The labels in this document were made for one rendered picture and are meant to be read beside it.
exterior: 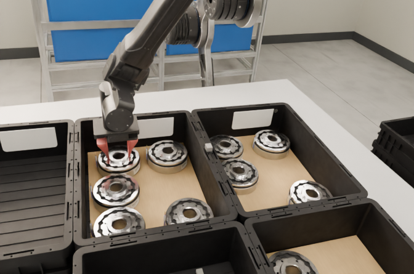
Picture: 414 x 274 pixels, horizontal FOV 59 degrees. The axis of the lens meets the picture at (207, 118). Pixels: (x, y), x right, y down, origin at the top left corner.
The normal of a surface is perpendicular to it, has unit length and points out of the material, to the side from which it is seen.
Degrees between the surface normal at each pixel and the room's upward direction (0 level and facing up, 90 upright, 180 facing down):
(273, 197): 0
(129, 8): 90
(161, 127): 90
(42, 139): 90
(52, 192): 0
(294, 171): 0
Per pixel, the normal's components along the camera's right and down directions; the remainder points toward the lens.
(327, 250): 0.08, -0.84
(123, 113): 0.33, 0.56
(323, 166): -0.96, 0.08
